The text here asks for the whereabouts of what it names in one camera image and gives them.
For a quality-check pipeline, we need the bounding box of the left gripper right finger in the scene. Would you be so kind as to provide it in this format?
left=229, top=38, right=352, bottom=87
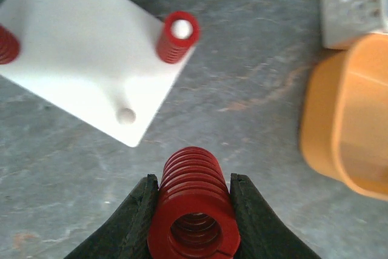
left=230, top=173, right=320, bottom=259

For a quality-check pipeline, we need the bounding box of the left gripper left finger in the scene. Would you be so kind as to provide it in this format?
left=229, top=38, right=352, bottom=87
left=66, top=174, right=158, bottom=259

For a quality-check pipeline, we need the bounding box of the red spring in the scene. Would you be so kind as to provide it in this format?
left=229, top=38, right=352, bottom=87
left=147, top=146, right=240, bottom=258
left=0, top=25, right=21, bottom=65
left=156, top=11, right=201, bottom=64

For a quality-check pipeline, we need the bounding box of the white four-peg base plate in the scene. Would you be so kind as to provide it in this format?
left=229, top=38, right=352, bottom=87
left=1, top=0, right=191, bottom=147

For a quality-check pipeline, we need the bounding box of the orange plastic tray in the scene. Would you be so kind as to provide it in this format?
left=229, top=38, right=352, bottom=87
left=299, top=33, right=387, bottom=200

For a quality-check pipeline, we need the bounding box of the white perforated basket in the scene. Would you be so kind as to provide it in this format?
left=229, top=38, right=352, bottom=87
left=319, top=0, right=387, bottom=49

